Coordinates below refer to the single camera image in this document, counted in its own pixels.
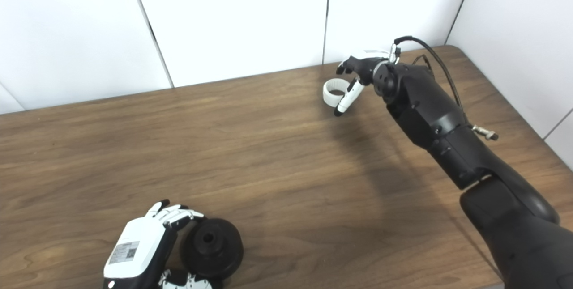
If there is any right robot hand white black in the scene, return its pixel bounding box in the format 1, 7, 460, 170
334, 50, 399, 117

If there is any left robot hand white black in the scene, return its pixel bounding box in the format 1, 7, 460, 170
102, 200, 222, 289

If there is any white toothed plastic ring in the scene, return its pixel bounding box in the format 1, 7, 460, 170
323, 78, 354, 107

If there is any round black plastic part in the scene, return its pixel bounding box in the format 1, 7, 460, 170
180, 218, 244, 280

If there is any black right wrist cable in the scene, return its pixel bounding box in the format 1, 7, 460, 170
389, 35, 499, 141

